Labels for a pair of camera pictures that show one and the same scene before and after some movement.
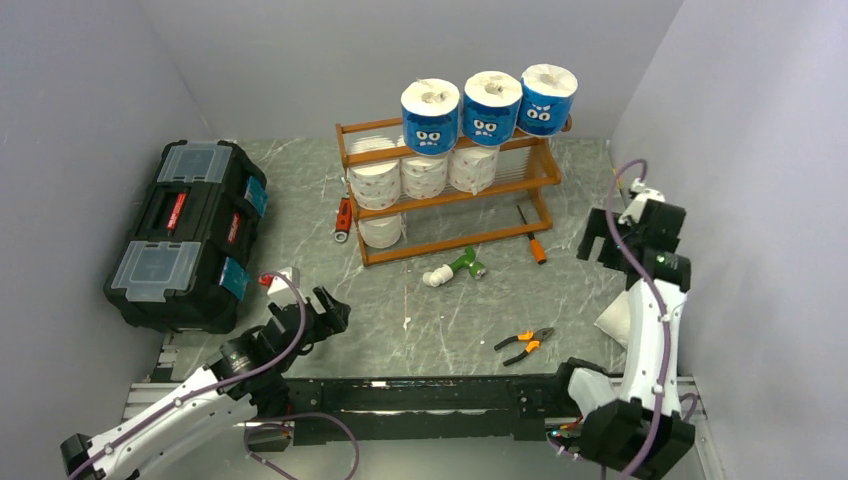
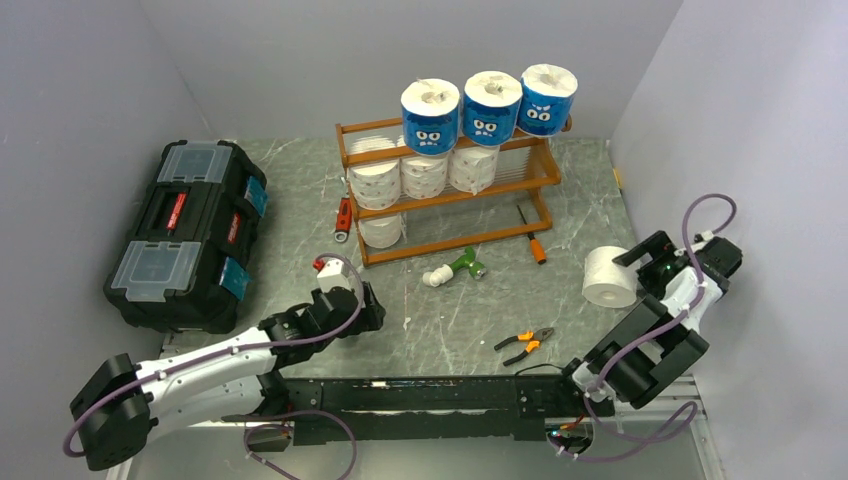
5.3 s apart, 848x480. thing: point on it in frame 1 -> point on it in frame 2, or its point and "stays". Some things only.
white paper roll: x=615 y=321 -> x=607 y=284
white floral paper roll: x=473 y=169 stays
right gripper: x=599 y=225 -> x=658 y=245
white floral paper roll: x=424 y=177 stays
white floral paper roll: x=377 y=185 stays
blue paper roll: x=546 y=100 stays
